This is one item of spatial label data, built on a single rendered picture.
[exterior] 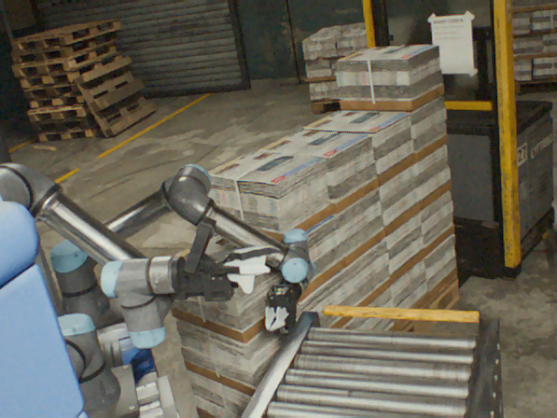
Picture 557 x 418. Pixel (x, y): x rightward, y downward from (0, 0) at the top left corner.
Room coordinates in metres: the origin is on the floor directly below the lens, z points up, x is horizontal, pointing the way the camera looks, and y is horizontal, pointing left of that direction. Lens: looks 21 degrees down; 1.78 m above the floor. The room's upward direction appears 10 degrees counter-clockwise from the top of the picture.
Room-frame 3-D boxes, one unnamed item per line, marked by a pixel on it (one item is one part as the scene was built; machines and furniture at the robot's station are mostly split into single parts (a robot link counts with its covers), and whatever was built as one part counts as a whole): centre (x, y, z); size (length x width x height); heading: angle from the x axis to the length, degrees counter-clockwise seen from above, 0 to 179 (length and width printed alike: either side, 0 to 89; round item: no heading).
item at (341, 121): (2.72, -0.38, 1.06); 0.37 x 0.28 x 0.01; 47
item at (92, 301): (1.90, 0.67, 0.87); 0.15 x 0.15 x 0.10
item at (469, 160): (3.52, -1.16, 0.40); 0.69 x 0.55 x 0.80; 45
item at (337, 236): (2.43, -0.08, 0.42); 1.17 x 0.39 x 0.83; 135
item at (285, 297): (1.81, 0.03, 0.79); 0.12 x 0.08 x 0.09; 156
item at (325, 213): (2.25, -0.04, 0.86); 0.29 x 0.16 x 0.04; 136
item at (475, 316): (1.57, -0.28, 0.81); 0.43 x 0.03 x 0.02; 66
